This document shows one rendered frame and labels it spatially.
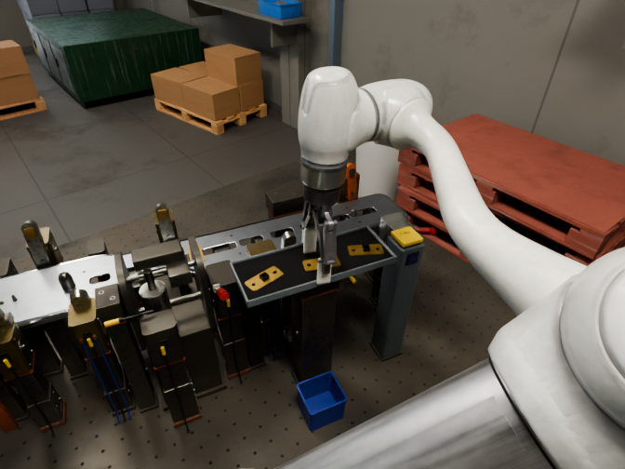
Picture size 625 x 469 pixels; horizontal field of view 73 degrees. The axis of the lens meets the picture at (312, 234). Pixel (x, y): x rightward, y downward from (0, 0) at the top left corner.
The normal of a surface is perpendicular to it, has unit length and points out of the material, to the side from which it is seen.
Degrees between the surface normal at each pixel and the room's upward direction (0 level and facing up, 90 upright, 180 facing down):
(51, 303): 0
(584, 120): 90
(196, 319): 0
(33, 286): 0
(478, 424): 39
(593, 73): 90
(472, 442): 44
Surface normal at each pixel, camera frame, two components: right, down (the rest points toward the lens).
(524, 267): -0.59, -0.39
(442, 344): 0.01, -0.79
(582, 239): -0.79, 0.36
